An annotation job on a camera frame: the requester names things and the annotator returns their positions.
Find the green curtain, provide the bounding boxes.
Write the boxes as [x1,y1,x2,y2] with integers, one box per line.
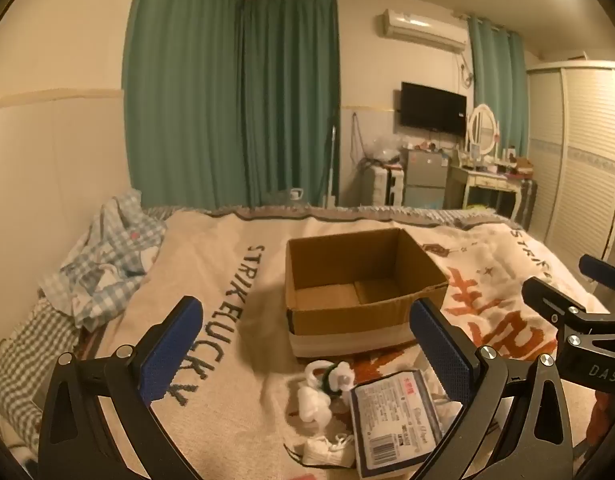
[123,0,245,211]
[236,0,341,208]
[467,12,529,158]

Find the white air conditioner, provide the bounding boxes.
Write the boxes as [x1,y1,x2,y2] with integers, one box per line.
[377,8,469,53]

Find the white mop pole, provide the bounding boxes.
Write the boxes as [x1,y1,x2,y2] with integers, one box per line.
[329,115,338,206]

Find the cream printed blanket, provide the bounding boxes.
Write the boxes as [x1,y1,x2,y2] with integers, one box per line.
[80,207,615,480]

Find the white suitcase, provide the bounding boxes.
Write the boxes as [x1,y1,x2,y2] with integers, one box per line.
[372,166,405,207]

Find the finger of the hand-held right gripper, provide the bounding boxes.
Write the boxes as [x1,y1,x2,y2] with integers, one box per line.
[521,276,588,333]
[579,254,615,308]

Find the white louvered wardrobe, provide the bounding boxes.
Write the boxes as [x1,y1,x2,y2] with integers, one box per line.
[525,60,615,291]

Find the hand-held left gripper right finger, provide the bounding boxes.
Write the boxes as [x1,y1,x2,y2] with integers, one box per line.
[409,297,574,480]

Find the brown cardboard box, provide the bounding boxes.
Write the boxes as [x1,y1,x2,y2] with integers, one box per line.
[285,227,449,358]

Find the white dressing table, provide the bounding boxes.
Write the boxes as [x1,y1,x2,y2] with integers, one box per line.
[447,157,525,221]

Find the white and green plush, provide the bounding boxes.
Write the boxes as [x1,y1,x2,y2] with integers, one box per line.
[304,360,355,396]

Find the blue plastic packet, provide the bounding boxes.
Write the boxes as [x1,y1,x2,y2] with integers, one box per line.
[348,369,445,478]

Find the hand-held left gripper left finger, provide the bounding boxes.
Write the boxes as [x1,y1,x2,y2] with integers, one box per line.
[37,296,204,480]

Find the white oval mirror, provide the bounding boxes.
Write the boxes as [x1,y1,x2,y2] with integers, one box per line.
[466,104,501,157]

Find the black wall television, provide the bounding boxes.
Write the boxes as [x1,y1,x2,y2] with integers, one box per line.
[400,81,468,137]

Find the clear plastic bag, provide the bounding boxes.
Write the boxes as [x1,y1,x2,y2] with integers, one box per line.
[362,135,405,166]

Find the blue checked printed quilt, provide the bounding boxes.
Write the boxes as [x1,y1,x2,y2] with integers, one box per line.
[37,189,168,331]

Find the hanging black cables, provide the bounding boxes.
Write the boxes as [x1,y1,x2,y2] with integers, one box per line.
[351,112,368,161]

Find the white cotton lump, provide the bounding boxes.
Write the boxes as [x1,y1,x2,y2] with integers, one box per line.
[294,385,333,423]

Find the grey mini fridge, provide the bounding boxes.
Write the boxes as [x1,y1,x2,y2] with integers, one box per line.
[401,147,449,210]

